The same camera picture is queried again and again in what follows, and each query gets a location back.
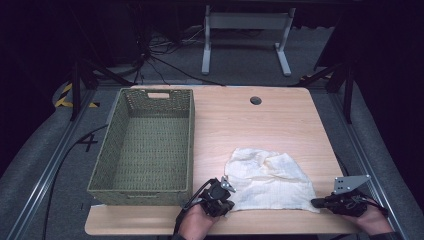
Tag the black metal stand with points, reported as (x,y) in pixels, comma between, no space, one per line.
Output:
(348,90)
(76,90)

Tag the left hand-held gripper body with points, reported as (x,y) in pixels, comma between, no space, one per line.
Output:
(216,198)

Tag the white desk frame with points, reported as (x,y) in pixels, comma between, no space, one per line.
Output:
(246,20)

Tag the person's right hand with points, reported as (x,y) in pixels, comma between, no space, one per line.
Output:
(375,221)

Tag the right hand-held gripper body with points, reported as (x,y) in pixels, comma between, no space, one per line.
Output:
(346,203)

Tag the white cloth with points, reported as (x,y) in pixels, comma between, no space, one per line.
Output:
(266,180)

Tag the yellow black hazard tape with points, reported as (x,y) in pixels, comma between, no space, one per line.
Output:
(63,100)

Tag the green woven basket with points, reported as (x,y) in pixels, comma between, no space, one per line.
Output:
(150,150)

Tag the person's left hand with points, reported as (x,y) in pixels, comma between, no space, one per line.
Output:
(195,223)

